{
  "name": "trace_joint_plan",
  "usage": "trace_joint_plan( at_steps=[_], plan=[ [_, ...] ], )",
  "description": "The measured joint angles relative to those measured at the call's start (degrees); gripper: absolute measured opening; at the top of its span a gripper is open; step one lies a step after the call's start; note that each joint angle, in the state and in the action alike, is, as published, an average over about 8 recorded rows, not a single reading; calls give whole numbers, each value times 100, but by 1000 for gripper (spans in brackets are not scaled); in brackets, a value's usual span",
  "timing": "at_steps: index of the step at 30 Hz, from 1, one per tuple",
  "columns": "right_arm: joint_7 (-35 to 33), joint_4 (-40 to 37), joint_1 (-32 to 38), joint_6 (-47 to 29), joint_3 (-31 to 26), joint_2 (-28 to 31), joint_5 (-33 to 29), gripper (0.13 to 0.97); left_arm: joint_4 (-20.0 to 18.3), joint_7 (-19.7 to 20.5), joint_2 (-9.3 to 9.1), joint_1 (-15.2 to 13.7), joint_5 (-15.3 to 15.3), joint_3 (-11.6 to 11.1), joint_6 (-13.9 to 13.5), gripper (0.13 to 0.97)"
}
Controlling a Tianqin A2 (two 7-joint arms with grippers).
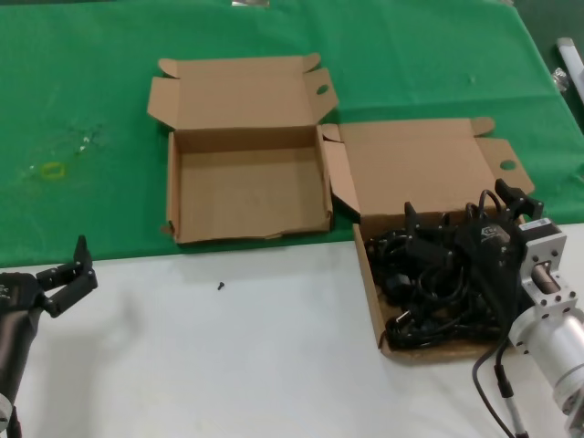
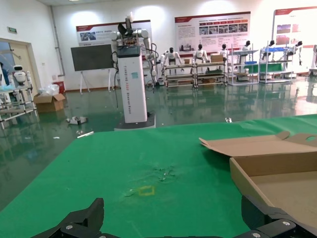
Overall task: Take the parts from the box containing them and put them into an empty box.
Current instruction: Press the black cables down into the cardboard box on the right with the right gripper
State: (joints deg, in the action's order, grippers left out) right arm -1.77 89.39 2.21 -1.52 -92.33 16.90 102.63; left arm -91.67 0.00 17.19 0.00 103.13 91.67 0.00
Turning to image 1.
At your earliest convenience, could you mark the white tube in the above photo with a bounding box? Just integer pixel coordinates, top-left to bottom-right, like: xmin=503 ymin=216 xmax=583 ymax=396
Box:
xmin=555 ymin=36 xmax=584 ymax=104

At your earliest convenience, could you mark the brown cardboard box torn rim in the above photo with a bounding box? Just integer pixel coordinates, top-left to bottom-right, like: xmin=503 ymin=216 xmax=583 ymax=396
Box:
xmin=146 ymin=52 xmax=339 ymax=248

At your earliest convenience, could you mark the green table cloth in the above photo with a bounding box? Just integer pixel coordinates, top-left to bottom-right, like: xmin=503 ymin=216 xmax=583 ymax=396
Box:
xmin=0 ymin=0 xmax=584 ymax=270

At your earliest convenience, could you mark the brown cardboard box intact rim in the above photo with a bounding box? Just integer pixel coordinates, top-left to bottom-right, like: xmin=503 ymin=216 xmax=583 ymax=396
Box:
xmin=320 ymin=116 xmax=536 ymax=366

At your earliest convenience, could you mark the yellow rubber band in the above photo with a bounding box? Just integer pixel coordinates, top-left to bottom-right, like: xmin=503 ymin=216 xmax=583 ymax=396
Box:
xmin=39 ymin=162 xmax=68 ymax=180

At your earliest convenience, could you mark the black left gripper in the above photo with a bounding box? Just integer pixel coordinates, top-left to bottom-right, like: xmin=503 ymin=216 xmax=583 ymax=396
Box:
xmin=0 ymin=235 xmax=99 ymax=319

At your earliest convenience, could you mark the black arm cable silver connector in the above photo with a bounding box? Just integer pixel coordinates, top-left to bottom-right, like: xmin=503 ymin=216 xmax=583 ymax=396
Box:
xmin=471 ymin=336 xmax=530 ymax=438

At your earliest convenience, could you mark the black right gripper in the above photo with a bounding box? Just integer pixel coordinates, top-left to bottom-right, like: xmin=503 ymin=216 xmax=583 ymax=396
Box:
xmin=403 ymin=178 xmax=545 ymax=330

